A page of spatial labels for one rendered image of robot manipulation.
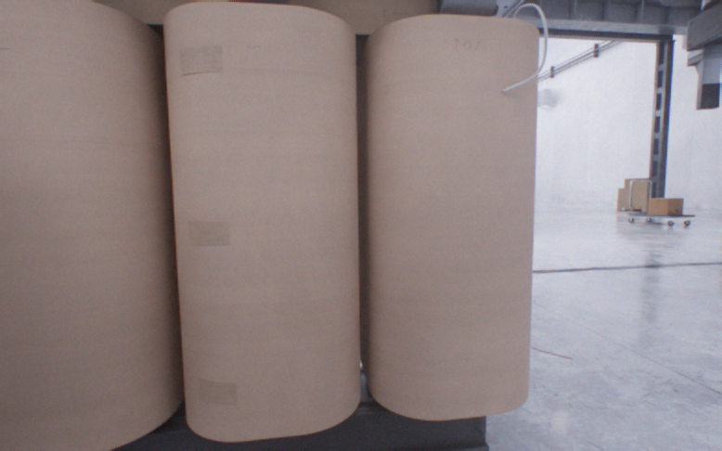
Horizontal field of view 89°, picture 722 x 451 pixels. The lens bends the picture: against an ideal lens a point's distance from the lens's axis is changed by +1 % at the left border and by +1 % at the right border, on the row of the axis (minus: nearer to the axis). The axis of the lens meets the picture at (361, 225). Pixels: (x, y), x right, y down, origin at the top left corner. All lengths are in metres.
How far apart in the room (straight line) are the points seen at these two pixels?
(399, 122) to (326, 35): 0.23
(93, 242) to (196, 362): 0.31
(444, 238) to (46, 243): 0.77
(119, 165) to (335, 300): 0.51
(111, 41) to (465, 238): 0.81
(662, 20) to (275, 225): 12.78
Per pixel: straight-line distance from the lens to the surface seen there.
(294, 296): 0.78
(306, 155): 0.75
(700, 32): 0.87
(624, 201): 14.44
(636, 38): 13.55
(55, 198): 0.88
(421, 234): 0.80
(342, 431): 1.07
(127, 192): 0.88
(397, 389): 0.93
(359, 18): 0.98
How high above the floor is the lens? 0.72
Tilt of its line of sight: 5 degrees down
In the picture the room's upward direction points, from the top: 1 degrees counter-clockwise
